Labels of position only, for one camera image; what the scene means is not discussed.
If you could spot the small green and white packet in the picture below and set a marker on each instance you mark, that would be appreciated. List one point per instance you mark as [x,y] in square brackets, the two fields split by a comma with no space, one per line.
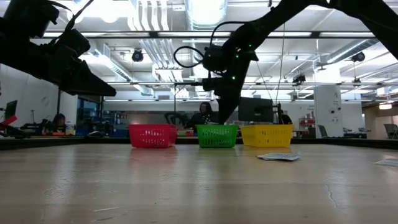
[388,162]

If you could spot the red plastic basket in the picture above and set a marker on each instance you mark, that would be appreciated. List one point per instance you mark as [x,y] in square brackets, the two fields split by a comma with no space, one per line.
[168,141]

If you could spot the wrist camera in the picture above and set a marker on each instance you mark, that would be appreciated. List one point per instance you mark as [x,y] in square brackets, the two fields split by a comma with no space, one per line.
[28,15]
[214,59]

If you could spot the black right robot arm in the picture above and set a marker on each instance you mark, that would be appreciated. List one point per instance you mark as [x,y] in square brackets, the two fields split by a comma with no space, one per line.
[280,15]

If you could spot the yellow plastic basket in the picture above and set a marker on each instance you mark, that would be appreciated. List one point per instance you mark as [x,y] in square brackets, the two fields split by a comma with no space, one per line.
[267,127]

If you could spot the green plastic basket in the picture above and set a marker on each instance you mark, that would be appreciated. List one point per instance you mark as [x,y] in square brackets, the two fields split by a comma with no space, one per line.
[217,127]

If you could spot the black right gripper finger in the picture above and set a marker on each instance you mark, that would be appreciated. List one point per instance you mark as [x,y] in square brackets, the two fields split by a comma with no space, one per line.
[228,109]

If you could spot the black ceiling camera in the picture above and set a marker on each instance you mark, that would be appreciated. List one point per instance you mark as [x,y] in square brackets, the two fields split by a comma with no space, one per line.
[358,57]
[138,55]

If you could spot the silver ceiling duct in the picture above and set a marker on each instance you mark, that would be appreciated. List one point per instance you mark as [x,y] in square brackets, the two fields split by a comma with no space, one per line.
[205,12]

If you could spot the grey office chair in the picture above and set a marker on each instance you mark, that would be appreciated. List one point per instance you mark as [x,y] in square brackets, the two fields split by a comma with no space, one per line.
[322,130]

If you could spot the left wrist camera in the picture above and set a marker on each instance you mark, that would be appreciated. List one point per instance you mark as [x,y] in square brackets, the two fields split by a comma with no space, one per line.
[28,15]

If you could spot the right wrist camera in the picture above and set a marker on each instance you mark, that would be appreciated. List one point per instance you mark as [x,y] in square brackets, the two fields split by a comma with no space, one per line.
[214,59]

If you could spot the black computer monitor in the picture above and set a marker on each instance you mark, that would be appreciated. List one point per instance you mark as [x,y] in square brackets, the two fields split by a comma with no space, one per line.
[12,109]
[256,109]

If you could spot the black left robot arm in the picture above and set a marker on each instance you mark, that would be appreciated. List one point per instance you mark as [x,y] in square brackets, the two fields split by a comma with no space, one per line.
[12,49]

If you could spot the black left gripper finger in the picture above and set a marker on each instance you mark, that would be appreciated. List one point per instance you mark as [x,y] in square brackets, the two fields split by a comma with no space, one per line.
[90,90]
[91,74]

